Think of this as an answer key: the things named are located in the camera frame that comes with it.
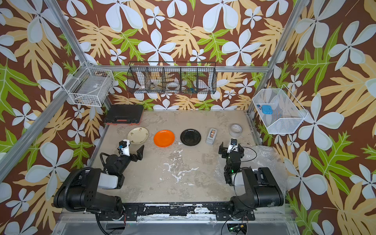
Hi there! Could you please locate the black dinner plate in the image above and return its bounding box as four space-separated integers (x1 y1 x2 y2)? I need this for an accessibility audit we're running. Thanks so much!
180 129 201 146

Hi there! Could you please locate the blue small object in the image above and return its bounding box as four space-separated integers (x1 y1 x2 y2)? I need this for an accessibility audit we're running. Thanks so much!
261 105 273 115

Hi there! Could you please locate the grey tape dispenser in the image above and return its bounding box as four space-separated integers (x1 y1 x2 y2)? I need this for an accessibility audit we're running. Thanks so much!
206 128 217 145

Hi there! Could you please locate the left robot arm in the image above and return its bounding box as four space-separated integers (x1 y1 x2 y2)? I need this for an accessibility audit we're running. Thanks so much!
53 142 145 217

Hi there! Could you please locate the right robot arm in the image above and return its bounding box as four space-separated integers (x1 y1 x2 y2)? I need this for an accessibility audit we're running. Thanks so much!
218 139 285 216

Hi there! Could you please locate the white wire basket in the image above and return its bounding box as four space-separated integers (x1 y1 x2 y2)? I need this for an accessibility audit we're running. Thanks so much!
252 85 308 135
64 62 114 107

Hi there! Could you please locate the black wire basket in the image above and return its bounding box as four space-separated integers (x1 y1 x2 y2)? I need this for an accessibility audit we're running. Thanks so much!
125 62 217 94

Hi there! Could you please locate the clear tape roll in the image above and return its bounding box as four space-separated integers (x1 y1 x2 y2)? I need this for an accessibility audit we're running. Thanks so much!
229 123 243 138

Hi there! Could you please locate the cream dinner plate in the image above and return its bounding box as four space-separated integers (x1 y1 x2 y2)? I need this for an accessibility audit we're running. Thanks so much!
127 127 149 145

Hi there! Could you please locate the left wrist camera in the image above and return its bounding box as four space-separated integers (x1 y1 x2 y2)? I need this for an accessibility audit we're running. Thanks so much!
117 139 130 157

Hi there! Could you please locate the bubble wrap pile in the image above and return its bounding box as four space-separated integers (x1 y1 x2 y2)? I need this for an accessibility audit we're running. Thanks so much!
220 145 287 196

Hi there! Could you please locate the white wire basket left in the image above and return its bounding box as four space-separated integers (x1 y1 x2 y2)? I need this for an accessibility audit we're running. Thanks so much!
64 62 114 107

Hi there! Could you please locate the white wire basket right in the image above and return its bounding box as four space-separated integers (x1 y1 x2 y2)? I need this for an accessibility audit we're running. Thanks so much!
252 85 308 135

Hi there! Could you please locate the black plastic case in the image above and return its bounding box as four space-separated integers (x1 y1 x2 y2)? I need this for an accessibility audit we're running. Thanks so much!
104 104 144 124

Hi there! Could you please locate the orange dinner plate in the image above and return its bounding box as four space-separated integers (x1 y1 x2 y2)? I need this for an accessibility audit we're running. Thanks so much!
153 130 175 148

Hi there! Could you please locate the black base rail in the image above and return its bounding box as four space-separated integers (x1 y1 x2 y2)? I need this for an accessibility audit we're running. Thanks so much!
114 202 256 222

